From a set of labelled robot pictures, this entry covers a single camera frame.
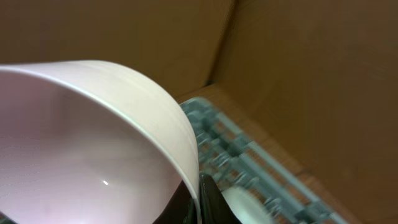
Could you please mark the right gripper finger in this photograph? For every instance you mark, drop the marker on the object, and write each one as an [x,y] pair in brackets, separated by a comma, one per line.
[182,210]

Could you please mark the grey-white bowl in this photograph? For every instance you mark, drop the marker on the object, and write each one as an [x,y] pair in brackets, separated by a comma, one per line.
[246,208]

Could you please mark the pink bowl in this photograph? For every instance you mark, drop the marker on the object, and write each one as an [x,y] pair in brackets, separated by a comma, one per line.
[91,141]

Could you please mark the grey dishwasher rack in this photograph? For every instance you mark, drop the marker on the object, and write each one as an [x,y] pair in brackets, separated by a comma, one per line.
[233,159]

